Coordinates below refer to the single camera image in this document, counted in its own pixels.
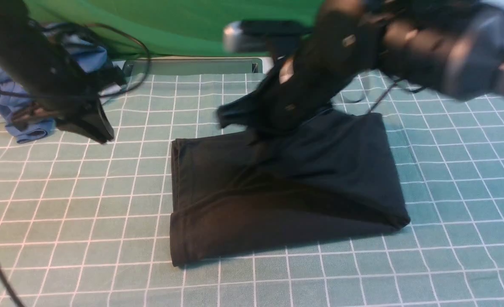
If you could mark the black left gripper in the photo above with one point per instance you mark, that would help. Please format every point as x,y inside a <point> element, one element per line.
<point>66,96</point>

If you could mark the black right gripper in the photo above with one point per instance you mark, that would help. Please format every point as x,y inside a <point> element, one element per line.
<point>337,48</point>

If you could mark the dark gray long-sleeve shirt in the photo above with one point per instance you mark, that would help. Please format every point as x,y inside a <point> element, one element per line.
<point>333,179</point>

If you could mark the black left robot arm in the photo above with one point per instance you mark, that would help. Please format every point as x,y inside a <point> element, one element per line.
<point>21,36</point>

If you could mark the blue crumpled shirt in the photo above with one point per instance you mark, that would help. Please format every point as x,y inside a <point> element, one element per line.
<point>90,56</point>

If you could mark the green checkered tablecloth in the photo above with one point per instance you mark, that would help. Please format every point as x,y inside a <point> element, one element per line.
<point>87,225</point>

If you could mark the green backdrop cloth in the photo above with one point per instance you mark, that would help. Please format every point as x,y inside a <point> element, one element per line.
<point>173,27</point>

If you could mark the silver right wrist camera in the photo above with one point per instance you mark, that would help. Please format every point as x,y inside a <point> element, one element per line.
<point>253,36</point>

